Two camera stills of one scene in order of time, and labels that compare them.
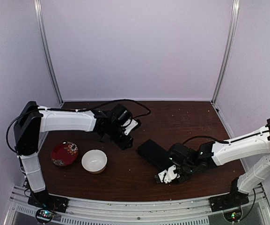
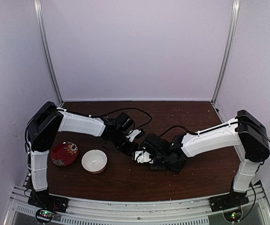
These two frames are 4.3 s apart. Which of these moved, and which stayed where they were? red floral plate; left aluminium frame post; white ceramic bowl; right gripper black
Moved: right gripper black
Stayed: red floral plate; left aluminium frame post; white ceramic bowl
